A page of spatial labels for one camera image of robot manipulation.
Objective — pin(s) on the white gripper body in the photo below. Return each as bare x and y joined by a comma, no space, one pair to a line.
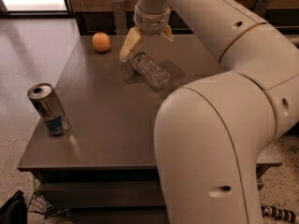
151,22

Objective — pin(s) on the grey drawer cabinet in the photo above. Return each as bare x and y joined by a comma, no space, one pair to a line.
107,160

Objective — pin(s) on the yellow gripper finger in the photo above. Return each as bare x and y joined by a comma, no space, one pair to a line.
132,41
166,32

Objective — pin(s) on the right metal wall bracket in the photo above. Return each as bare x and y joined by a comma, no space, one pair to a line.
261,7

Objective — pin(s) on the black white striped handle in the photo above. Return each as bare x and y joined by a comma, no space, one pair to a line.
279,214

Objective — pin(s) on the clear plastic water bottle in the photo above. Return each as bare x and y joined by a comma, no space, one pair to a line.
154,74

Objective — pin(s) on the orange fruit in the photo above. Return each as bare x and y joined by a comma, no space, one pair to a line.
101,42

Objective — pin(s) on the black wire basket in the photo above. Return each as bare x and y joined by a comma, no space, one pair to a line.
39,205

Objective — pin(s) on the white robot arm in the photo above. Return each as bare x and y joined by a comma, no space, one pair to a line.
209,133

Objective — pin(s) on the metal wall bracket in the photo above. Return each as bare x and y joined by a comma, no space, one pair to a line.
120,19
261,7

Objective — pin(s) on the silver blue drink can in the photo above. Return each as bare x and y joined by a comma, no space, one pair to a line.
47,104

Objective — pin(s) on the left metal wall bracket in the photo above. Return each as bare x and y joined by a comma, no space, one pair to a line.
120,19

